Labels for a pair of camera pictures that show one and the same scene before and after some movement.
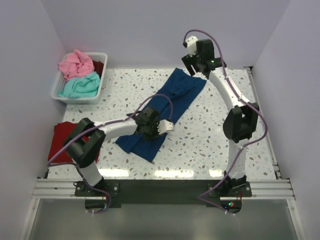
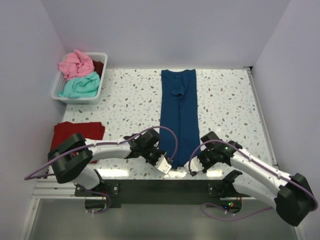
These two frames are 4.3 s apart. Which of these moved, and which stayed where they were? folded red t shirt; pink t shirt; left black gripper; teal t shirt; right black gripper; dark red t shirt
Moved: right black gripper; left black gripper
Stayed: folded red t shirt; teal t shirt; dark red t shirt; pink t shirt
